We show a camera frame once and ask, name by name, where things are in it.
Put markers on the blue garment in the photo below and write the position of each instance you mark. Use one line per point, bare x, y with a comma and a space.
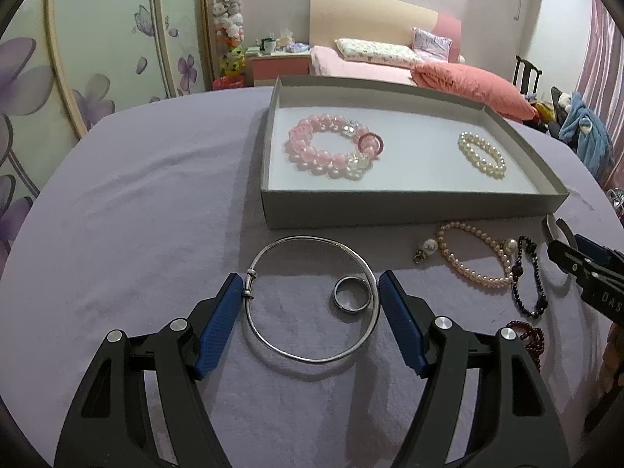
582, 126

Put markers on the pink curtain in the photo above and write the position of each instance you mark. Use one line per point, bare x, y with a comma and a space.
604, 83

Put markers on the blue packet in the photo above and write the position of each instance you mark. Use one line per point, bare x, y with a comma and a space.
297, 48

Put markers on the cream and pink headboard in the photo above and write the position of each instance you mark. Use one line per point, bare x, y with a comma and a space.
360, 14

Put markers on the black chair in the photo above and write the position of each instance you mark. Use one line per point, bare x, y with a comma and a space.
560, 112

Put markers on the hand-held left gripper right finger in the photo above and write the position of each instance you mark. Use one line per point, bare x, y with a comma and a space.
400, 324

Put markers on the folded pink quilt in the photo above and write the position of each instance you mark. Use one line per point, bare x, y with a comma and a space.
468, 87

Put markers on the bed with pink sheet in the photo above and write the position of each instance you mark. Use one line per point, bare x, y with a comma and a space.
351, 70

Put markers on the silver cuff bangle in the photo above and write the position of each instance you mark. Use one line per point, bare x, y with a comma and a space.
546, 226

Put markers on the white mug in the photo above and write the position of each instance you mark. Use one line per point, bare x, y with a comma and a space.
268, 46

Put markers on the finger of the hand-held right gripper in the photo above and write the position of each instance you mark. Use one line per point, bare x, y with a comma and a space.
592, 248
568, 258

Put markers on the floral white pillow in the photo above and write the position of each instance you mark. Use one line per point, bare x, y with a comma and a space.
375, 51

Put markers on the stack of plush toys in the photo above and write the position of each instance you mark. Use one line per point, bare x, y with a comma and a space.
229, 19

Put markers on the thin silver bangle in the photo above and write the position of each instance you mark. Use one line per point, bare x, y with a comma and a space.
376, 304

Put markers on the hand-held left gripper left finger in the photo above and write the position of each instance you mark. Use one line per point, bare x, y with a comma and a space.
220, 324

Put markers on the pink and cream nightstand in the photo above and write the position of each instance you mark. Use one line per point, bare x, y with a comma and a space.
275, 66

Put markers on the grey cardboard box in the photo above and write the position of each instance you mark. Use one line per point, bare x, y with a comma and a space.
414, 170

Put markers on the person's right hand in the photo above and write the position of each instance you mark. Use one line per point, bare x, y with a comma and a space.
615, 353

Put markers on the purple pillow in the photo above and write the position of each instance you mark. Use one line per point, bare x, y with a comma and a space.
431, 44

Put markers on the dark wooden chair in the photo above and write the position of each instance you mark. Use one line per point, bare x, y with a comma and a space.
526, 73

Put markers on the floral sliding door wardrobe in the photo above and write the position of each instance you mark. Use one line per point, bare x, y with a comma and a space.
97, 34

